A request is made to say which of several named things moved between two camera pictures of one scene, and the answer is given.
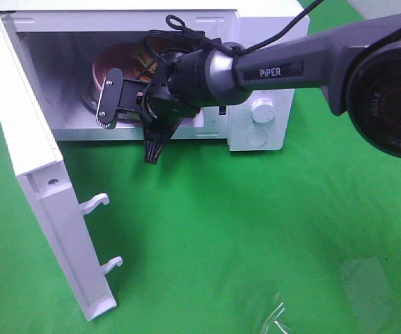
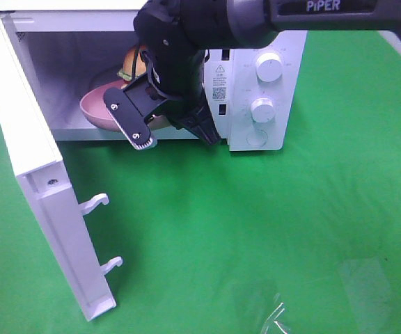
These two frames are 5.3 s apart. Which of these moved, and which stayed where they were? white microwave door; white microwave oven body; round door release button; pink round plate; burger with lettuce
Moved: pink round plate; burger with lettuce
Stayed: white microwave door; white microwave oven body; round door release button
